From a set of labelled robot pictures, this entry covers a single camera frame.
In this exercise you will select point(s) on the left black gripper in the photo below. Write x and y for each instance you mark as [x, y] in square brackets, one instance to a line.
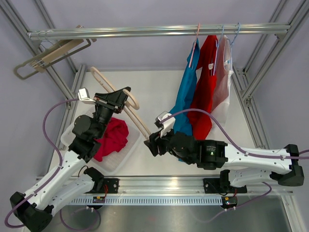
[116, 98]

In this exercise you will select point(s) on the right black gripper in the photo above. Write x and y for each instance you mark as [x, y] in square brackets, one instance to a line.
[153, 142]

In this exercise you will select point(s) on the beige plastic hanger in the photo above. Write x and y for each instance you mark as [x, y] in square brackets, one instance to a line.
[131, 105]

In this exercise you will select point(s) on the magenta t shirt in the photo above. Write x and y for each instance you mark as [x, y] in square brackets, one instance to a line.
[114, 139]

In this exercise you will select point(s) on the blue t shirt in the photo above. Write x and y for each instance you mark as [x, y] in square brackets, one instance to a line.
[185, 95]

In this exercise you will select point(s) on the red t shirt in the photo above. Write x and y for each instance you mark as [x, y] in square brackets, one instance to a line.
[203, 95]

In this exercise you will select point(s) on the light blue hanger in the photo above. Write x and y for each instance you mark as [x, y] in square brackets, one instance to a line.
[219, 38]

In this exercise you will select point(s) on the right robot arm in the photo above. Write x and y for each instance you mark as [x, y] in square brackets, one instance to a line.
[239, 166]

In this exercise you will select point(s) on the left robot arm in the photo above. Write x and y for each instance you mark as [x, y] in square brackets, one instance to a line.
[36, 207]

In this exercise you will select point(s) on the beige empty hanger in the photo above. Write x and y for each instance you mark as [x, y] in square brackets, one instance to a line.
[58, 52]

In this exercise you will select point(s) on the white t shirt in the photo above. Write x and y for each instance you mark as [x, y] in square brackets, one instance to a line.
[223, 72]

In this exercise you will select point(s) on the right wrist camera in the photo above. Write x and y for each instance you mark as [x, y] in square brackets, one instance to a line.
[164, 123]

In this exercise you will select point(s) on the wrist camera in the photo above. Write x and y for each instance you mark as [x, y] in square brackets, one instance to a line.
[84, 97]
[164, 123]

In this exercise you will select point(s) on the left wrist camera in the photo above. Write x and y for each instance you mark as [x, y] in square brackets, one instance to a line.
[84, 97]

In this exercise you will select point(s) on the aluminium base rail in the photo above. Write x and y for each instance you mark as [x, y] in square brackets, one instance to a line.
[184, 185]

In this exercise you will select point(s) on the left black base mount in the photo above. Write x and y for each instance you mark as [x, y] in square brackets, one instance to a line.
[106, 185]

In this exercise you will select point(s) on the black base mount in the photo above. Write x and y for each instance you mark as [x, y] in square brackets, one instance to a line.
[212, 185]
[106, 185]

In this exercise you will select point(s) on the white cable duct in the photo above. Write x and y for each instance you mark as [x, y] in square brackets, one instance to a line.
[147, 200]

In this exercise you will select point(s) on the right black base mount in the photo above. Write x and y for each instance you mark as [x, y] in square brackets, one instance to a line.
[212, 185]

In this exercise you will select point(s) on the blue wire hanger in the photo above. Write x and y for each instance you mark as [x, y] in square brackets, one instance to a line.
[236, 35]

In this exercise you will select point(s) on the aluminium hanging rail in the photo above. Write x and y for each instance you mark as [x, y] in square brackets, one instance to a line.
[98, 33]

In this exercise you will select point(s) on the right aluminium frame post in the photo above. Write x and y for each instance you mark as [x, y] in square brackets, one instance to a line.
[245, 86]

